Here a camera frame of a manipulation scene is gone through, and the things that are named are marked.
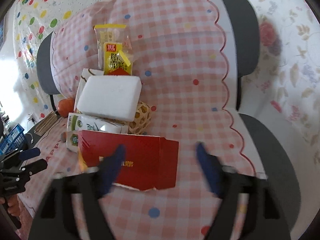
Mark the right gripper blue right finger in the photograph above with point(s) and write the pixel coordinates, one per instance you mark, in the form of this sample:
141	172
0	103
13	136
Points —
211	169

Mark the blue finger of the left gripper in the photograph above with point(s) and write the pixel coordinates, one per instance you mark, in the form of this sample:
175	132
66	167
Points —
30	153

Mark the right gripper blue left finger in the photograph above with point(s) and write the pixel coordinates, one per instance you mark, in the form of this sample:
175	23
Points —
109	169

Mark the red paper box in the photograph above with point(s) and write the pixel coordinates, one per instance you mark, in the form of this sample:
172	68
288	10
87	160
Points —
150	161

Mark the yellow snack wrapper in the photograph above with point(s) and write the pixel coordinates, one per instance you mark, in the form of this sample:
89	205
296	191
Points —
116	59

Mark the clear yellow-edged plastic wrapper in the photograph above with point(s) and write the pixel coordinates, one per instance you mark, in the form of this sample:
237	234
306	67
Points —
111	33

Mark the left hand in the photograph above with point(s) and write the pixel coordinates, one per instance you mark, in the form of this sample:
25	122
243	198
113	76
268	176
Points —
13	206

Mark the blue plastic basket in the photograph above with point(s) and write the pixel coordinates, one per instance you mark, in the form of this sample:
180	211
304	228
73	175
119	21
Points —
14	140

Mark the green white milk carton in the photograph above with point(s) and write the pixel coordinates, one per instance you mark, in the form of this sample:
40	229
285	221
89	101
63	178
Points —
77	122

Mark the woven bamboo basket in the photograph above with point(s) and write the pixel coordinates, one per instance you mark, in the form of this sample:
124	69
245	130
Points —
142	119

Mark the red apple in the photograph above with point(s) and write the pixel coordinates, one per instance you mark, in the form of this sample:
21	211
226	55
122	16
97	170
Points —
65	107

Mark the white foam block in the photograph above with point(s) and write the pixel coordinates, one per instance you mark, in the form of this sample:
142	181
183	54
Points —
111	96

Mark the white paper bag brown lines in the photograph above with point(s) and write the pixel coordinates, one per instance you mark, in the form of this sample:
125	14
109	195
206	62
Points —
86	73

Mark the pink checkered chair cover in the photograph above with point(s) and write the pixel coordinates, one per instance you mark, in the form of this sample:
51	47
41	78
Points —
188	81

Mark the floral wall cloth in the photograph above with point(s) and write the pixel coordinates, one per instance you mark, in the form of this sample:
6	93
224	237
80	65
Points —
288	69

